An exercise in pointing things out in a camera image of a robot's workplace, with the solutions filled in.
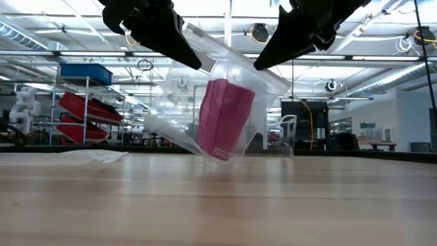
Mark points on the red storage bin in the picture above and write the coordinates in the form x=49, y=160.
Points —
x=78, y=106
x=75, y=131

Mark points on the clear plastic bin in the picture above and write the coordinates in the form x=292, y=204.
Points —
x=290, y=133

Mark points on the black cabinet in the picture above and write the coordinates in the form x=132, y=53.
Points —
x=300, y=119

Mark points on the thin vertical black pole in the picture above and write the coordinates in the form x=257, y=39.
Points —
x=292, y=78

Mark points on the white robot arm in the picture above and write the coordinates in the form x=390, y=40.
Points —
x=25, y=109

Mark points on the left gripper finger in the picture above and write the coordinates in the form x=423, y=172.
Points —
x=170, y=41

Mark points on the metal shelf rack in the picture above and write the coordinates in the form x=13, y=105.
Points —
x=86, y=102

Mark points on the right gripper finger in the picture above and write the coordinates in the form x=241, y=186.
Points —
x=286, y=41

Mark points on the blue storage bin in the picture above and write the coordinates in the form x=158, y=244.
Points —
x=85, y=73

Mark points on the wooden side table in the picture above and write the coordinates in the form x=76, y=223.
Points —
x=375, y=144

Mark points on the dark office chair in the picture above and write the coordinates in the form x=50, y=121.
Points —
x=420, y=147

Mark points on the pink elastic bandage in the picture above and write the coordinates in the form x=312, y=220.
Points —
x=225, y=116

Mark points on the clear plastic bag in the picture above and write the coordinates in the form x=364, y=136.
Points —
x=170, y=112
x=99, y=155

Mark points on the thin slanted black pole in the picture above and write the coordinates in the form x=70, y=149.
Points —
x=425, y=52

